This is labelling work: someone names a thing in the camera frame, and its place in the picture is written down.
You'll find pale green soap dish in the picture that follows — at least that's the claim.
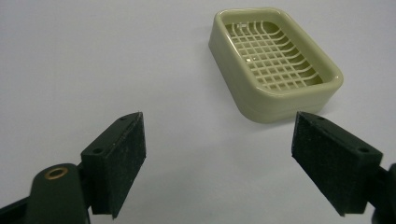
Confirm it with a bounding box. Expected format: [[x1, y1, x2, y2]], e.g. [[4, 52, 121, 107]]
[[207, 7, 345, 124]]

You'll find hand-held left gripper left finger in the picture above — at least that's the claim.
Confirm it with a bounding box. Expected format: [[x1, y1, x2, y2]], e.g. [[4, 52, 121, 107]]
[[80, 111, 148, 219]]

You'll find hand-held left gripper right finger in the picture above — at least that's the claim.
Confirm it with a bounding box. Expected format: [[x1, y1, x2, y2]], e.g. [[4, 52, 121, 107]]
[[290, 111, 384, 217]]

